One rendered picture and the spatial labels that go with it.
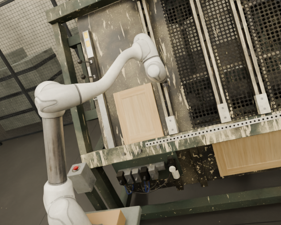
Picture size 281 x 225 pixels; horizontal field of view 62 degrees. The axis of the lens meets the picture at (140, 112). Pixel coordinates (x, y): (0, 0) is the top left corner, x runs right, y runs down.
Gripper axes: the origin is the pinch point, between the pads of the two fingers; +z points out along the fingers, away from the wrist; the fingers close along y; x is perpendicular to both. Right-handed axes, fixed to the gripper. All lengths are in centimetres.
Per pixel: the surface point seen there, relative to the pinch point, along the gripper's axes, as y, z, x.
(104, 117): -14, 4, 55
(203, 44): 16.4, 1.5, -29.8
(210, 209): -107, 40, -4
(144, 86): 1.0, 6.5, 17.9
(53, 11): 78, -2, 74
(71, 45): 54, 12, 73
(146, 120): -24.0, 6.8, 22.5
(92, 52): 39, 4, 52
